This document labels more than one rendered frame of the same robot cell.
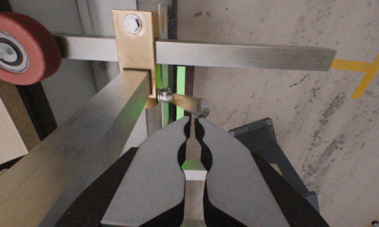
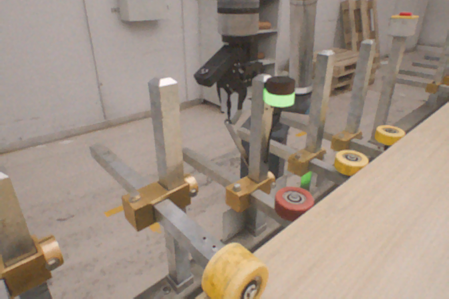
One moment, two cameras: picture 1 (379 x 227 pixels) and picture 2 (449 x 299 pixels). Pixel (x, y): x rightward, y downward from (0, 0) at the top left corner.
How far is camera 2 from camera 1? 0.66 m
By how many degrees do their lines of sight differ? 48
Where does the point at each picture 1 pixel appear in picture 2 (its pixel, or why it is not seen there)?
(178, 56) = (232, 177)
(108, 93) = (256, 150)
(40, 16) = not seen: hidden behind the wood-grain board
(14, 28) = (278, 197)
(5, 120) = (339, 191)
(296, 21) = (144, 273)
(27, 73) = (294, 189)
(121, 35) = (245, 189)
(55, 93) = not seen: hidden behind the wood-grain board
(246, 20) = not seen: outside the picture
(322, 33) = (138, 250)
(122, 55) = (253, 186)
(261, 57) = (202, 160)
